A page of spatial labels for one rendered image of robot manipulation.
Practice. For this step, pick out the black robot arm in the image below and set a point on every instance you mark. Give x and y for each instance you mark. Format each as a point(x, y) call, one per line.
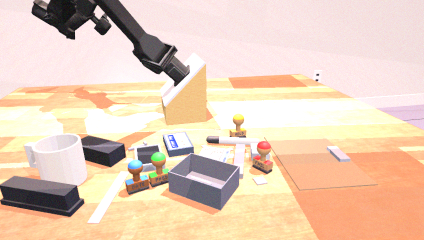
point(155, 55)

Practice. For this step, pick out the wooden rubber stamp with yellow top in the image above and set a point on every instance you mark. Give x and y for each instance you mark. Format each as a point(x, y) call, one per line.
point(239, 132)

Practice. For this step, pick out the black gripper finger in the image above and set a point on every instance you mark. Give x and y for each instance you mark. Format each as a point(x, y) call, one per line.
point(105, 17)

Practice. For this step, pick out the white inspection card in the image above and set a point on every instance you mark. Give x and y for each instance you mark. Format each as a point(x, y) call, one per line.
point(216, 153)

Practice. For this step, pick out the white marker with black cap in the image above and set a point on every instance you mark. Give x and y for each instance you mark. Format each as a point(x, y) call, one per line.
point(231, 140)

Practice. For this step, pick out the white mug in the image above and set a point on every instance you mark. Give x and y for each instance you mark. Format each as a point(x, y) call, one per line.
point(58, 158)

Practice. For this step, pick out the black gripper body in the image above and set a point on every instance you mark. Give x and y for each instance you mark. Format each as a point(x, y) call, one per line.
point(102, 25)

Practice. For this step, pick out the wooden fail stamp with red knob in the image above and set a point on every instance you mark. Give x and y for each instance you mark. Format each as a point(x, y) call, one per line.
point(260, 162)

